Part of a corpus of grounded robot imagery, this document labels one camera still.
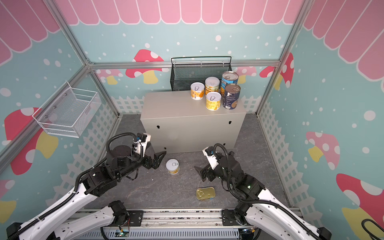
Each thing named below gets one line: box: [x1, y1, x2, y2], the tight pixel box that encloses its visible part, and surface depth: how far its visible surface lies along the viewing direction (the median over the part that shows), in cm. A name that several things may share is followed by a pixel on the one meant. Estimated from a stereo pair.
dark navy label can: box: [222, 83, 241, 110], surface depth 71 cm
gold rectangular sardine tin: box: [196, 186, 216, 201], surface depth 80 cm
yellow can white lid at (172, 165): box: [166, 158, 179, 175], surface depth 89 cm
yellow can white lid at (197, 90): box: [190, 82, 205, 101], surface depth 79 cm
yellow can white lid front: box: [206, 91, 222, 111], surface depth 74 cm
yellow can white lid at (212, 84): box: [205, 76, 220, 96], surface depth 78 cm
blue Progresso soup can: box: [221, 71, 239, 89], surface depth 76 cm
